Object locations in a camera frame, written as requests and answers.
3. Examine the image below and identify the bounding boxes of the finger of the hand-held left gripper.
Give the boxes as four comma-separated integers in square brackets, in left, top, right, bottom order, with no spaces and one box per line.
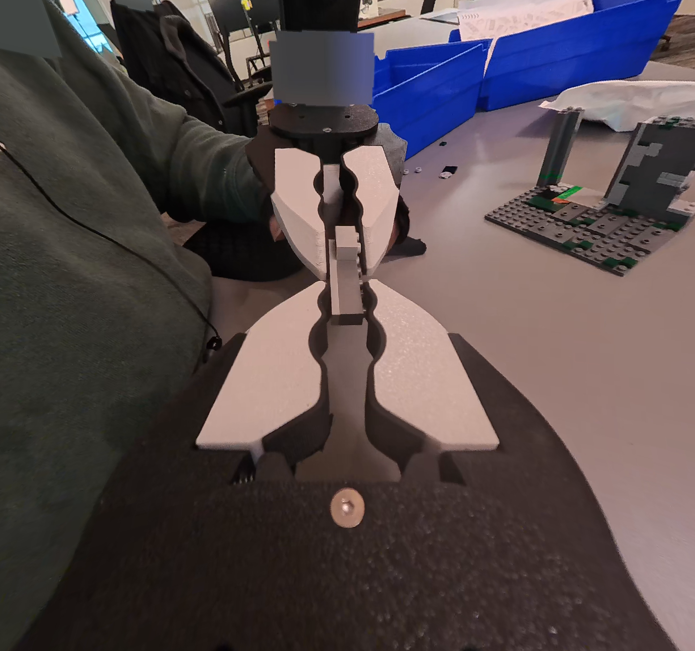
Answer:
[339,143,403,278]
[270,147,340,282]

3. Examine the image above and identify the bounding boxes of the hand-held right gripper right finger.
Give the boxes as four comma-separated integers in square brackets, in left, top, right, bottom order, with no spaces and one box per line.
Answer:
[363,277,500,452]

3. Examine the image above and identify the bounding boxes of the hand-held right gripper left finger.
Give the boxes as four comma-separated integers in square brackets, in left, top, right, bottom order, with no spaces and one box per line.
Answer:
[195,281,333,452]

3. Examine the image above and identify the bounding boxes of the light grey square brick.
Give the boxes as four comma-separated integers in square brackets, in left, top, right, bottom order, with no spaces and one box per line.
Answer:
[335,226,363,261]

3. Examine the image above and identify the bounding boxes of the dark grey long brick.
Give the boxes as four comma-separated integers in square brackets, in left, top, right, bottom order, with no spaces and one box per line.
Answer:
[327,252,366,327]

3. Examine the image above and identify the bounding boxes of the grey desk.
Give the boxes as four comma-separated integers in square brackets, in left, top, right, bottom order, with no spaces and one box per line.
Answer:
[209,10,695,641]

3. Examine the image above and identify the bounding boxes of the black office chair seat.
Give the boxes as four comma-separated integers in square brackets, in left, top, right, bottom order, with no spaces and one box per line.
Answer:
[185,221,428,284]

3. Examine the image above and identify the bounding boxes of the blue divided plastic bin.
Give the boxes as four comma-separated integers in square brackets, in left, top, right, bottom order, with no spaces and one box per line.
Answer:
[374,40,492,160]

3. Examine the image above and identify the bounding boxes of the small brown table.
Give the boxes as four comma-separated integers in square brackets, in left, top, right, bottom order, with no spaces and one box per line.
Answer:
[357,7,409,31]

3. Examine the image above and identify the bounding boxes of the dark jacket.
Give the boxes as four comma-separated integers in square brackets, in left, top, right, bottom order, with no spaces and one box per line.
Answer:
[110,0,256,136]

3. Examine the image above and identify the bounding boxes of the person's green sweater torso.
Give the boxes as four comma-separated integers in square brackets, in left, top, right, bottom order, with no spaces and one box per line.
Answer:
[0,0,218,651]

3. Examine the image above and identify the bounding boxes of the grey brick model on baseplate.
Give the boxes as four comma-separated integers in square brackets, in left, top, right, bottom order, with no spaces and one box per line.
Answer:
[484,109,695,277]

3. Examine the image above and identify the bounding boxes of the white printed paper sheets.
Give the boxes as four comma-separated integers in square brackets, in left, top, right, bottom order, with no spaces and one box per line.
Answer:
[458,0,596,42]

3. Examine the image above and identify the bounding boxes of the white paper bag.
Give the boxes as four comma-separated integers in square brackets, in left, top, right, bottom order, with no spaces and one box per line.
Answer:
[539,80,695,132]

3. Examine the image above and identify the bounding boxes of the black cable with plug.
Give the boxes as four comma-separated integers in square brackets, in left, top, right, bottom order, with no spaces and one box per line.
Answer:
[0,143,224,365]

